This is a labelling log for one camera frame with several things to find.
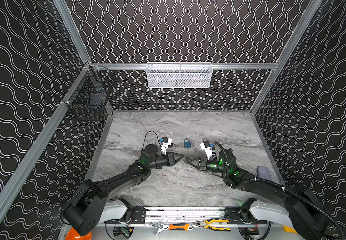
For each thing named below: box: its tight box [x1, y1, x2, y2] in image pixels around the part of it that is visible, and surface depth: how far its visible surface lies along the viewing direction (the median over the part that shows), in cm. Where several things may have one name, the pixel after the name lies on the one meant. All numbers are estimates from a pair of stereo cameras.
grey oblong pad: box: [257, 166, 272, 181], surface depth 90 cm
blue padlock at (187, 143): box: [184, 138, 192, 148], surface depth 103 cm
